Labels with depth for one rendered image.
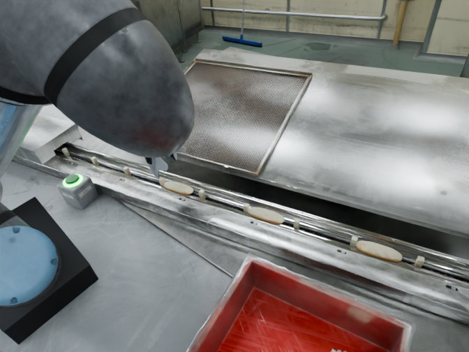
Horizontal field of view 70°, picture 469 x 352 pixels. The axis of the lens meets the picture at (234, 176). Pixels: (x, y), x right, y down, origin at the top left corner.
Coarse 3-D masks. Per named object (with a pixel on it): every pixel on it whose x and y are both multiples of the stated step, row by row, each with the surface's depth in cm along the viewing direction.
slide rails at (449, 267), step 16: (80, 160) 113; (128, 176) 104; (144, 176) 104; (160, 176) 103; (208, 192) 96; (224, 208) 91; (272, 224) 85; (304, 224) 84; (320, 224) 84; (368, 240) 79; (416, 256) 75; (432, 272) 72; (464, 272) 71
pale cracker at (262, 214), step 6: (252, 210) 88; (258, 210) 88; (264, 210) 88; (270, 210) 88; (258, 216) 87; (264, 216) 86; (270, 216) 86; (276, 216) 86; (282, 216) 86; (270, 222) 86; (276, 222) 85; (282, 222) 85
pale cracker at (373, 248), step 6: (360, 246) 77; (366, 246) 77; (372, 246) 77; (378, 246) 77; (384, 246) 77; (366, 252) 76; (372, 252) 76; (378, 252) 75; (384, 252) 75; (390, 252) 75; (396, 252) 75; (384, 258) 75; (390, 258) 74; (396, 258) 74
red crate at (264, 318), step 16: (256, 288) 75; (256, 304) 72; (272, 304) 72; (288, 304) 71; (240, 320) 70; (256, 320) 69; (272, 320) 69; (288, 320) 69; (304, 320) 69; (320, 320) 68; (240, 336) 67; (256, 336) 67; (272, 336) 67; (288, 336) 66; (304, 336) 66; (320, 336) 66; (336, 336) 66; (352, 336) 65
